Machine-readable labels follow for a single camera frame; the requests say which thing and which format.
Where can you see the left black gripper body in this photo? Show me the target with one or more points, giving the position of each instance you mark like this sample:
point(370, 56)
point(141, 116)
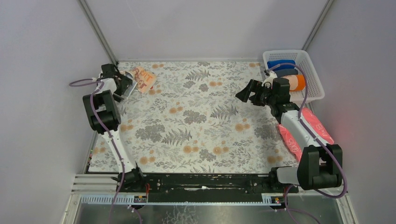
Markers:
point(124, 84)

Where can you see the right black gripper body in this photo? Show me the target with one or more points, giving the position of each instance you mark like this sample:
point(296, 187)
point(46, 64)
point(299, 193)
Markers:
point(256, 94)

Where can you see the orange cartoon towel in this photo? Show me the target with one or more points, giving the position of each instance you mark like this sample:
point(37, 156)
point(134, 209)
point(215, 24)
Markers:
point(297, 82)

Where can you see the peach lettered towel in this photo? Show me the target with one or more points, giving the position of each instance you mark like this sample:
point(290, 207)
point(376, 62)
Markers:
point(144, 79)

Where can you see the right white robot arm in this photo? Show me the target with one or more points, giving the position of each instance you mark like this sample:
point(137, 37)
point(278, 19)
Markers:
point(320, 164)

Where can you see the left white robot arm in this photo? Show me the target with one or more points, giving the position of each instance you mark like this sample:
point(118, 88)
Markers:
point(104, 118)

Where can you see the grey rolled towel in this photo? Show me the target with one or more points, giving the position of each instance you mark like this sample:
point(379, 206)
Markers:
point(286, 72)

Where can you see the blue rolled towel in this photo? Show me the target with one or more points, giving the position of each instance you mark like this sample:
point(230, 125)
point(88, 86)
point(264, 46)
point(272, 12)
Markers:
point(281, 64)

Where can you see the pink folded towel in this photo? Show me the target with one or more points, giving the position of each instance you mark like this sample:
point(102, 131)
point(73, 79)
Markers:
point(302, 129)

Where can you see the white plastic basket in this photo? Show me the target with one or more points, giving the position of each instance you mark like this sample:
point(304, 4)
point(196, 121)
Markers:
point(302, 60)

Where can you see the floral table mat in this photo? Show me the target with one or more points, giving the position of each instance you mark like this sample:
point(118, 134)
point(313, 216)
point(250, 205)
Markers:
point(191, 121)

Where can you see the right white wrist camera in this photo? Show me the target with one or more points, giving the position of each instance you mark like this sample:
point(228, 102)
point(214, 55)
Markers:
point(268, 77)

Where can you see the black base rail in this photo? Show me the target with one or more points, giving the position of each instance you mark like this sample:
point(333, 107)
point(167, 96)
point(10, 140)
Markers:
point(202, 188)

